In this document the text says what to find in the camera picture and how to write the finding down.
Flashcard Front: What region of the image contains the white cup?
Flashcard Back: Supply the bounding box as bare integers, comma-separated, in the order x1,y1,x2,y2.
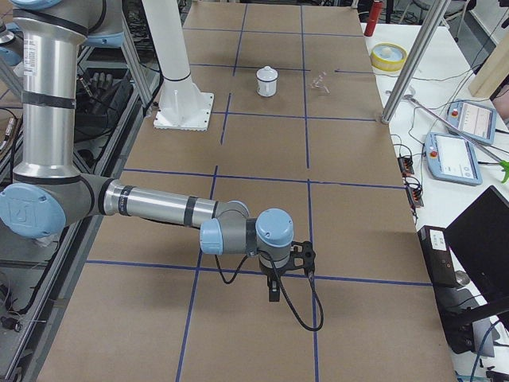
256,78,278,97

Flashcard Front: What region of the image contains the clear plastic funnel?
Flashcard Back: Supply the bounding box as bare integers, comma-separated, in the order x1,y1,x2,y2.
309,72,330,95

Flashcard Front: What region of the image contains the white cup lid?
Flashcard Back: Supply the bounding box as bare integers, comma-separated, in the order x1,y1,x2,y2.
256,65,278,82

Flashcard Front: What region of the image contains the orange connector board near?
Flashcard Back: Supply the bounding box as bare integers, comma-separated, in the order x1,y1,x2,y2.
406,187,424,209

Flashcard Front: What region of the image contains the orange connector board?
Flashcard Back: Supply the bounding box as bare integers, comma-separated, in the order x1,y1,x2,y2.
398,156,414,177
406,187,424,209

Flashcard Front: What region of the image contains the black computer box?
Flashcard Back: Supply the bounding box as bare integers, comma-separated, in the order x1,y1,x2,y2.
418,225,457,288

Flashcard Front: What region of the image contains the orange connector board far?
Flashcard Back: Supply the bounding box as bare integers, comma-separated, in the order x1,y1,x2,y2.
398,156,414,177

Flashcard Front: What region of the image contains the near teach pendant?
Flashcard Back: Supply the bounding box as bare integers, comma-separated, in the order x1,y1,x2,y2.
425,132,483,185

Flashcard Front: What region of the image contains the teach pendant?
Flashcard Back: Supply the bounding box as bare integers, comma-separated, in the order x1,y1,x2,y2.
446,99,497,145
425,132,483,185

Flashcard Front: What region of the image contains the yellow tape roll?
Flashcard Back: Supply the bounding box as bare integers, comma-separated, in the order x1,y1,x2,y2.
370,42,408,72

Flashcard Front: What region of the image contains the metal reacher grabber tool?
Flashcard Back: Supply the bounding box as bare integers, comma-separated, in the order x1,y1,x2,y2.
402,94,508,184

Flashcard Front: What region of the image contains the far teach pendant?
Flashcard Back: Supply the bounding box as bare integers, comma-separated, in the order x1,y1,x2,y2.
446,99,497,145

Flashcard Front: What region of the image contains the red bottle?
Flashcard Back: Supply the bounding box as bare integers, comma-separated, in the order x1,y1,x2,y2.
364,0,383,37

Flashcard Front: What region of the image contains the wooden board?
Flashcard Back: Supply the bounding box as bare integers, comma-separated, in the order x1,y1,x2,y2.
468,33,509,98

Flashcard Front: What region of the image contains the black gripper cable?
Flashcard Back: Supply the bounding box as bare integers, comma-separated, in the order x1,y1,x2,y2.
214,251,324,332

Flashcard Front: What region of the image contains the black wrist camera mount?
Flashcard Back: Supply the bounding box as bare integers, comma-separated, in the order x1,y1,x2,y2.
286,240,316,277

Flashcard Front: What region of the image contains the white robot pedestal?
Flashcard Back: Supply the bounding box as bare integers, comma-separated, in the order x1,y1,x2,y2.
142,0,214,131

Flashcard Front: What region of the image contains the aluminium frame post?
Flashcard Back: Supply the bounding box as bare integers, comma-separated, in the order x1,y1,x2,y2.
381,0,451,124

